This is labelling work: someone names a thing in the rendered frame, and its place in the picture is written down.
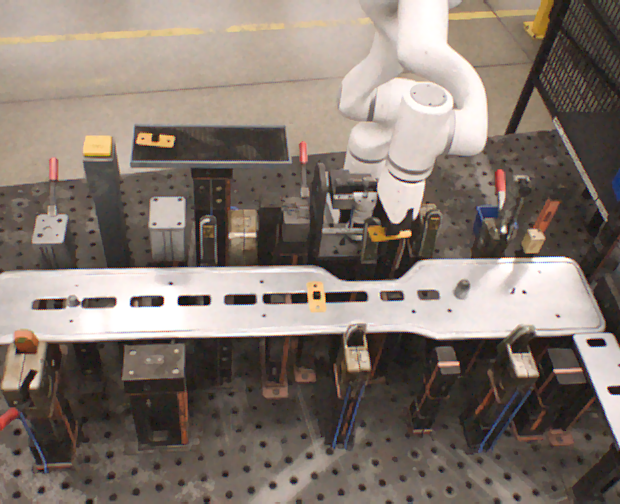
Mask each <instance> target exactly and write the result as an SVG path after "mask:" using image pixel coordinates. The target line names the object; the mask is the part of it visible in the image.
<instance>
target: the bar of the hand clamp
mask: <svg viewBox="0 0 620 504"><path fill-rule="evenodd" d="M530 182H531V180H530V178H529V176H528V175H517V174H515V175H512V177H511V181H510V184H509V187H508V190H507V193H506V196H505V199H504V202H503V205H502V208H501V211H500V214H499V217H498V220H497V223H496V225H497V226H498V236H497V238H496V240H499V237H500V234H501V230H502V227H503V224H504V223H507V228H508V232H507V234H505V237H506V239H507V240H509V239H510V237H511V234H512V230H513V227H514V224H515V222H516V219H517V216H518V213H519V210H520V208H521V205H522V202H523V199H524V197H528V196H529V195H530V194H531V193H532V189H531V188H530V187H529V185H530Z"/></svg>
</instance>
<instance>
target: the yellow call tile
mask: <svg viewBox="0 0 620 504"><path fill-rule="evenodd" d="M112 143H113V137H112V136H86V137H85V143H84V149H83V155H84V156H111V151H112Z"/></svg>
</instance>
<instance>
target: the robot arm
mask: <svg viewBox="0 0 620 504"><path fill-rule="evenodd" d="M358 1H359V4H360V6H361V7H362V9H363V11H364V12H365V13H366V15H367V16H368V17H369V18H370V19H371V22H372V23H374V24H375V26H376V30H375V35H374V36H373V40H372V44H371V48H370V51H369V53H368V55H367V56H366V57H365V58H364V59H363V60H362V61H361V62H360V63H358V64H357V65H356V66H355V67H354V69H353V70H352V71H351V72H350V73H349V74H348V75H347V76H346V77H345V78H344V80H343V81H342V83H341V85H340V86H339V90H338V94H337V107H338V109H339V111H340V113H341V114H342V115H343V116H345V117H347V118H349V120H352V121H358V122H361V123H359V124H357V125H356V126H354V128H353V129H352V131H351V133H350V137H349V142H348V148H347V153H346V159H345V164H344V169H349V171H350V173H370V175H371V176H372V179H375V178H379V181H378V185H377V193H378V196H379V198H381V201H382V203H383V205H384V210H385V211H386V212H384V214H383V217H382V221H380V226H382V227H385V226H387V228H386V232H385V236H386V237H390V236H397V235H400V233H401V229H403V230H404V232H405V230H410V225H411V219H412V220H414V219H415V218H416V216H417V214H418V211H419V207H420V203H421V199H422V195H423V189H424V179H425V178H426V177H428V175H429V173H430V171H432V169H433V166H434V163H435V160H436V157H437V156H438V155H440V154H450V155H460V156H472V155H475V154H478V153H480V152H481V151H482V150H483V148H484V146H485V144H486V140H487V132H488V113H487V99H486V93H485V89H484V86H483V84H482V81H481V79H480V78H479V75H478V73H477V72H476V70H475V69H474V68H472V67H471V65H470V64H469V63H468V62H467V61H466V60H465V59H463V58H462V57H461V56H460V55H459V54H458V53H456V52H455V51H454V50H452V49H451V48H450V47H449V46H448V44H447V27H448V9H451V8H453V7H455V6H457V5H458V4H459V3H460V2H461V1H462V0H358ZM404 69H406V71H408V72H410V73H412V74H415V75H417V76H420V77H422V78H424V79H428V80H430V81H432V82H434V83H435V84H433V83H428V82H419V83H417V82H414V81H411V80H406V79H399V78H396V77H397V76H399V75H400V74H401V73H402V72H403V71H404ZM436 84H437V85H436ZM453 100H454V101H455V103H456V105H457V109H458V110H455V109H452V107H453ZM377 193H375V194H376V195H377Z"/></svg>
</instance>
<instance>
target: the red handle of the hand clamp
mask: <svg viewBox="0 0 620 504"><path fill-rule="evenodd" d="M495 185H496V193H497V202H498V216H499V214H500V211H501V208H502V205H503V202H504V199H505V181H504V171H502V169H498V170H497V171H496V172H495ZM507 232H508V228H507V223H504V224H503V227H502V230H501V235H505V234H507Z"/></svg>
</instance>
